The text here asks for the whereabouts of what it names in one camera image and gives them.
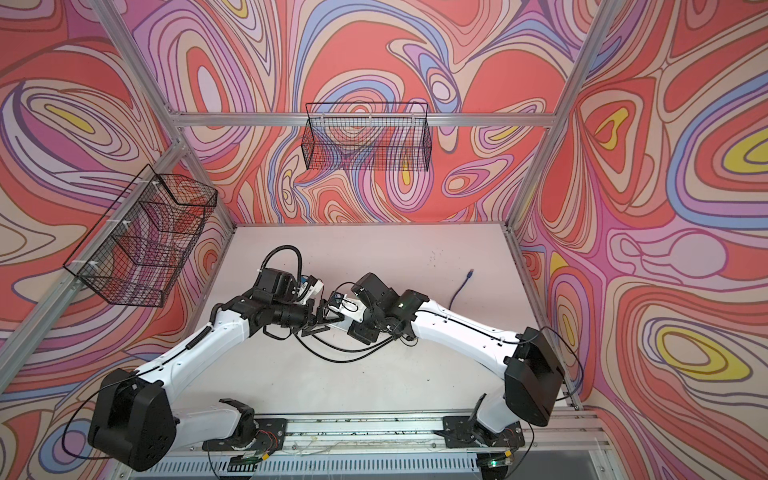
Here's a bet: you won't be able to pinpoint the black wire basket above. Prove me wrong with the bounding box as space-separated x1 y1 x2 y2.
63 165 218 308
301 101 432 172

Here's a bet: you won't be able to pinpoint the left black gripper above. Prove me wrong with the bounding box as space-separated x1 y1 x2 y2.
270 299 344 336

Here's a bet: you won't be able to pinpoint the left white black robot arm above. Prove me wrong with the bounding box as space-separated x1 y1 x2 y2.
87 263 317 471

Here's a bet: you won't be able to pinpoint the white square router box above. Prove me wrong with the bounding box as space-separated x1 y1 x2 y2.
327 316 354 332

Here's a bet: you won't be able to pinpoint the aluminium frame struts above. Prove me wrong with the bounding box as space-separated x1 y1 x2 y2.
0 0 631 480

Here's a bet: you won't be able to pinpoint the rear black wire basket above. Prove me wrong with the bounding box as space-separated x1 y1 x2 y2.
301 101 432 172

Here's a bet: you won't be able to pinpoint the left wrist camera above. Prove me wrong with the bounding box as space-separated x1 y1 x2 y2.
298 275 324 301

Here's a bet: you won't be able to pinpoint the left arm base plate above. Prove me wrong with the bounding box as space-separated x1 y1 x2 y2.
202 417 288 454

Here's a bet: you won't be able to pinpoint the blue ethernet cable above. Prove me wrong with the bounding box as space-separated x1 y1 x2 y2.
448 268 475 312

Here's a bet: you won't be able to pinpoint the black ethernet cable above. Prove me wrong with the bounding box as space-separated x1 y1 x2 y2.
292 326 409 365

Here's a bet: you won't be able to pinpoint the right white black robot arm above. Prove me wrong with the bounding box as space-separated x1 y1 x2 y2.
331 273 565 434

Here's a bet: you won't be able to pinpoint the left black wire basket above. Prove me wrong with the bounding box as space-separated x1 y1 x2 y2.
63 165 218 308

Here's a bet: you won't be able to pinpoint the aluminium front rail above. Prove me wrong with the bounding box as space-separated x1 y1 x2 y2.
109 409 627 479

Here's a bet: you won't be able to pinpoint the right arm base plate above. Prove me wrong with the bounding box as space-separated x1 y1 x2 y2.
434 415 526 451

